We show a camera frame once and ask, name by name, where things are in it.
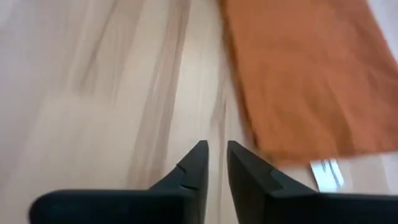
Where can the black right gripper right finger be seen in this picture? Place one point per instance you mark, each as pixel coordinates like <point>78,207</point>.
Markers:
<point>280,205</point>

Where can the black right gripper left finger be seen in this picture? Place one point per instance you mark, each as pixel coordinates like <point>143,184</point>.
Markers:
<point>124,207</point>

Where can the orange towel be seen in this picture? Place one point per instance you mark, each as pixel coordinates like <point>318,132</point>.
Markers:
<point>311,77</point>

